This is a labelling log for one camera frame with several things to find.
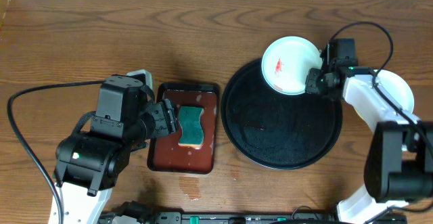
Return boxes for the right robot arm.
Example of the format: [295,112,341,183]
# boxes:
[306,66,432,223]

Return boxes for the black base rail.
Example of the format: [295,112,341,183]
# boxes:
[97,212,338,224]

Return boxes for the light blue plate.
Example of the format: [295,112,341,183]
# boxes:
[377,70,415,113]
[261,36,322,95]

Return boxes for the yellow plate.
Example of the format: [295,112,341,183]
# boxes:
[353,105,369,121]

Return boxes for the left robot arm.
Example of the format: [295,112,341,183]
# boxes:
[49,70,178,223]

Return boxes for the black round serving tray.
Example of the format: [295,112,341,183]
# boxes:
[221,59,343,170]

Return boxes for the green scouring sponge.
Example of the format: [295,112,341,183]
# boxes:
[178,106,204,149]

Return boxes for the black rectangular water tray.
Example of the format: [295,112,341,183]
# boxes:
[147,83,219,175]

